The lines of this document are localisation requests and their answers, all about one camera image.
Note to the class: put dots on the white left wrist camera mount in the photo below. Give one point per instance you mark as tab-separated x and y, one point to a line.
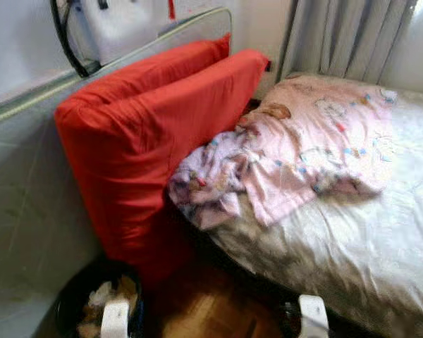
115	320

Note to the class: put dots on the pink cartoon print blanket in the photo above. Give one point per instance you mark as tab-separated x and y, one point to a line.
303	148

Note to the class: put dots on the beige quilted bedspread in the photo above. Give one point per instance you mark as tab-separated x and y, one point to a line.
366	232

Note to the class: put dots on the red hanging tassel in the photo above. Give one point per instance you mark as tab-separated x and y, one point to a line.
171	8

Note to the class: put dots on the grey pleated curtain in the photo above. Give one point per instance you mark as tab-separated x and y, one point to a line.
345	35

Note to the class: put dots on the black wall socket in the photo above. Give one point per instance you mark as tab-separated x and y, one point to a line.
270	67

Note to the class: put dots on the bed with beige floral sheet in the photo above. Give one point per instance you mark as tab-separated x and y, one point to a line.
268	274

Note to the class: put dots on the red long cushion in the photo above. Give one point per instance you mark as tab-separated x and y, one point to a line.
148	162
162	63

